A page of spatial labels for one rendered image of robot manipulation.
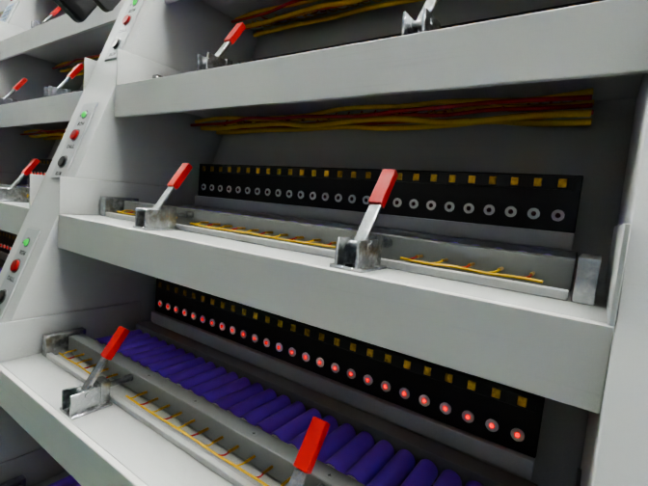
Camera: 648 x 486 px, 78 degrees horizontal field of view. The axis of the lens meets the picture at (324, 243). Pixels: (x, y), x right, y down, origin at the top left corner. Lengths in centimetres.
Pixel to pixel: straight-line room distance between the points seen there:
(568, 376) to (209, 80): 44
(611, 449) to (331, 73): 33
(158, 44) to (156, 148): 16
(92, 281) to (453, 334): 54
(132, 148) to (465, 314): 56
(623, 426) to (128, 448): 37
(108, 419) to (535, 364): 39
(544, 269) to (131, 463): 36
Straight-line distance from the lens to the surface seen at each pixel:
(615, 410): 24
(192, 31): 78
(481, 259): 32
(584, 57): 33
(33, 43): 119
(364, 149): 58
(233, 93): 48
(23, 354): 67
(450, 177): 46
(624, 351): 24
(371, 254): 30
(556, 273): 32
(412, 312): 26
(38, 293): 65
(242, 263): 35
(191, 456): 42
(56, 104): 85
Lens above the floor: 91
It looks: 11 degrees up
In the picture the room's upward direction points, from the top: 17 degrees clockwise
